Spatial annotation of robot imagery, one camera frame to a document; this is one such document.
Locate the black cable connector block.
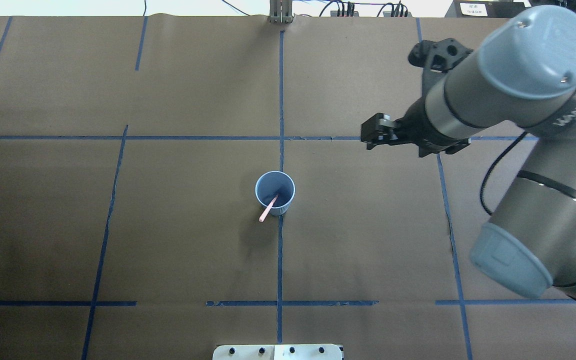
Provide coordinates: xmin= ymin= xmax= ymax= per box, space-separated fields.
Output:
xmin=326 ymin=1 xmax=359 ymax=18
xmin=378 ymin=2 xmax=411 ymax=18

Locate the left black cable connector block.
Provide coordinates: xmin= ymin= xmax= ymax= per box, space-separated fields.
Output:
xmin=326 ymin=1 xmax=359 ymax=18

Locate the right black cable connector block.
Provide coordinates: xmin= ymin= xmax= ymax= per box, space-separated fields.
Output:
xmin=378 ymin=2 xmax=411 ymax=18

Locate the aluminium frame post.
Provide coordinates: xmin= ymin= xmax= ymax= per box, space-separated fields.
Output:
xmin=268 ymin=0 xmax=295 ymax=24

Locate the blue ribbed plastic cup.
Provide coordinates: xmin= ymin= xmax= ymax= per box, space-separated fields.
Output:
xmin=254 ymin=171 xmax=296 ymax=216

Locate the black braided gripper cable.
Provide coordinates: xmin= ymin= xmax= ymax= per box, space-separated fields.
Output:
xmin=479 ymin=131 xmax=530 ymax=217

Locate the pink chopstick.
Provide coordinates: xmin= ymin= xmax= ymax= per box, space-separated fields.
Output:
xmin=258 ymin=193 xmax=279 ymax=223

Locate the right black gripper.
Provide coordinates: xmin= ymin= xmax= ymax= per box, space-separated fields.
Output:
xmin=359 ymin=97 xmax=471 ymax=158

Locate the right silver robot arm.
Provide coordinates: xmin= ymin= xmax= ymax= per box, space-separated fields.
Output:
xmin=360 ymin=5 xmax=576 ymax=301

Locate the black box with white label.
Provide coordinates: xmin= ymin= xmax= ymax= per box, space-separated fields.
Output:
xmin=444 ymin=0 xmax=527 ymax=19

